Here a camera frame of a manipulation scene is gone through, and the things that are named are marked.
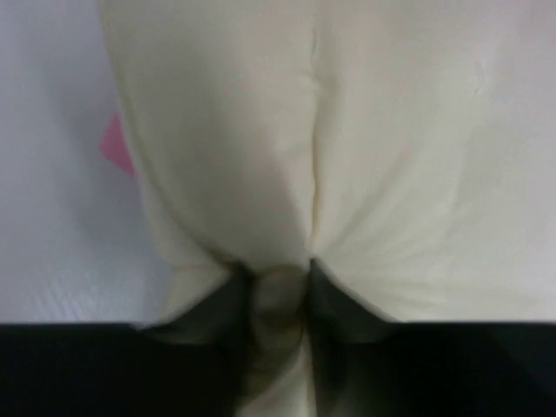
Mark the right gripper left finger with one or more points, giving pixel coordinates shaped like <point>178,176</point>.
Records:
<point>220,319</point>

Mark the cream pillow with bear print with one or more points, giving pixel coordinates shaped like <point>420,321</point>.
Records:
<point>408,146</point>

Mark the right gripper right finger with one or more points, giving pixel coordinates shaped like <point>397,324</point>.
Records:
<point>353,370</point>

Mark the pink satin pillowcase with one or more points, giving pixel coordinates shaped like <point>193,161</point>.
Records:
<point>113,147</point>

